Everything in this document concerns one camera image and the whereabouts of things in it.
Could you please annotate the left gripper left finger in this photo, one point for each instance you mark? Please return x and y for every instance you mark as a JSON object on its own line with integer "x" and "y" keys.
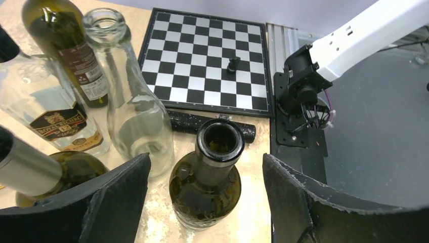
{"x": 104, "y": 209}

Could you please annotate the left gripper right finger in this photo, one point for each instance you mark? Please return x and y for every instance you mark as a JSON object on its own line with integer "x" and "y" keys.
{"x": 306, "y": 210}

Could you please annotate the dark wine bottle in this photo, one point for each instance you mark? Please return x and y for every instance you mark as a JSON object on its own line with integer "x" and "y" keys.
{"x": 56, "y": 28}
{"x": 205, "y": 185}

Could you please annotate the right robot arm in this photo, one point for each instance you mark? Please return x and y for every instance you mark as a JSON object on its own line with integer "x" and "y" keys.
{"x": 313, "y": 68}

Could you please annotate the green wine bottle silver neck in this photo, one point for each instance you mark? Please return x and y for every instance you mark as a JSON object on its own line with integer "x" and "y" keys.
{"x": 35, "y": 176}

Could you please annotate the clear empty glass bottle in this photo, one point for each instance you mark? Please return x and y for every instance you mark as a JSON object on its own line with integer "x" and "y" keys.
{"x": 137, "y": 121}

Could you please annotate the clear whisky bottle black cap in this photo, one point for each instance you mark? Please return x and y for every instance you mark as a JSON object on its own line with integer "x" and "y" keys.
{"x": 36, "y": 92}

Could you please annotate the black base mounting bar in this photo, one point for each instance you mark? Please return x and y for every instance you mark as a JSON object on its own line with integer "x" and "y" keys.
{"x": 304, "y": 150}

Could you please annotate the black microphone silver head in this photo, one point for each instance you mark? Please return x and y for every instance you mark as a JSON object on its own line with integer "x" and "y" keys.
{"x": 190, "y": 123}

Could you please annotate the black chess piece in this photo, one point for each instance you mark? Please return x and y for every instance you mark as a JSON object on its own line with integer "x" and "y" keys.
{"x": 233, "y": 64}

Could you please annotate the black white chessboard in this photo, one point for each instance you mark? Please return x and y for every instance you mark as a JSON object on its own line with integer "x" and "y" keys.
{"x": 184, "y": 59}

